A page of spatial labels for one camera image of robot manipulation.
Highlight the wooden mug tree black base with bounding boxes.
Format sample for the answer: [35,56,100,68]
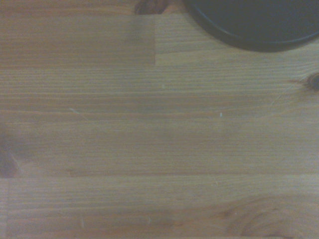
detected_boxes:
[183,0,319,53]

